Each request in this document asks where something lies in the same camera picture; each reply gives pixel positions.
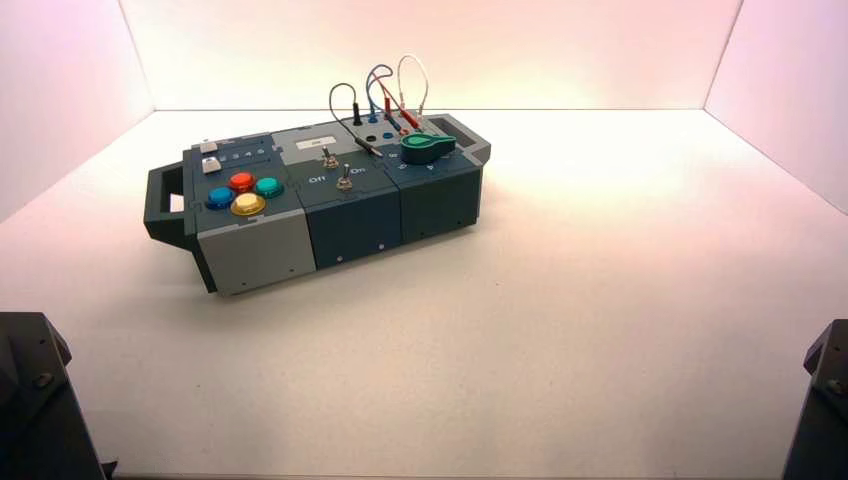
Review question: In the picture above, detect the blue round push button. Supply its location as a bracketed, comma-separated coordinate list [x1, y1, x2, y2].
[205, 186, 238, 211]

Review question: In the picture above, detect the green rotary knob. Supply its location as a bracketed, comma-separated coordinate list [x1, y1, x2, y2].
[400, 133, 458, 166]

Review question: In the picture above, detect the yellow round push button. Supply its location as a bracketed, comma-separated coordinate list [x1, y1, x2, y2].
[230, 192, 268, 217]

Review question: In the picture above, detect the white banana plug cable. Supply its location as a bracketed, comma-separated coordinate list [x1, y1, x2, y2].
[397, 54, 430, 115]

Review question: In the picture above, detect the blue banana plug cable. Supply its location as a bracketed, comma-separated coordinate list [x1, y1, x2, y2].
[365, 64, 403, 134]

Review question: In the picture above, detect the dark blue grey task box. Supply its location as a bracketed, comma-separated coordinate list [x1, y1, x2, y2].
[143, 113, 492, 297]

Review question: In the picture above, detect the black banana plug cable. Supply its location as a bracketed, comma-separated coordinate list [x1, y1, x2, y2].
[329, 82, 384, 158]

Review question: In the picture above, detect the red banana plug cable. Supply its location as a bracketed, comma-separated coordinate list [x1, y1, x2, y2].
[370, 73, 421, 130]

